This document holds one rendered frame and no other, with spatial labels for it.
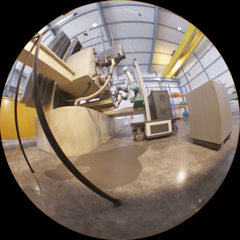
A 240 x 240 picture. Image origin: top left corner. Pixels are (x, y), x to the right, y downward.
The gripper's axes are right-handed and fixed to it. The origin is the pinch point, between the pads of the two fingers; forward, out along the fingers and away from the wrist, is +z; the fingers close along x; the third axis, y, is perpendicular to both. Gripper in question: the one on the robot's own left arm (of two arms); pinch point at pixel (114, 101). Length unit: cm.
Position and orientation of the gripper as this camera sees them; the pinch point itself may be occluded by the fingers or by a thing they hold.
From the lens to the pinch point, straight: 139.1
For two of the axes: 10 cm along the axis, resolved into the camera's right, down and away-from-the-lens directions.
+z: -2.5, 9.5, 1.6
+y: -9.4, -2.8, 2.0
